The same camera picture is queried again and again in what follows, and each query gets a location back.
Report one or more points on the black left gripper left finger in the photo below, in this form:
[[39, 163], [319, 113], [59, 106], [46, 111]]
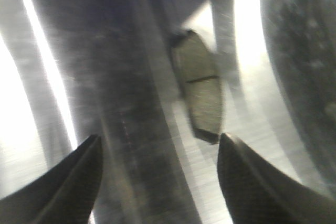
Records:
[[65, 194]]

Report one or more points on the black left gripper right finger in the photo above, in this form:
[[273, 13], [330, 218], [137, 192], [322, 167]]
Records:
[[257, 192]]

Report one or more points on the grey brake pad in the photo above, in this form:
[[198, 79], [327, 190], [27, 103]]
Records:
[[199, 82]]

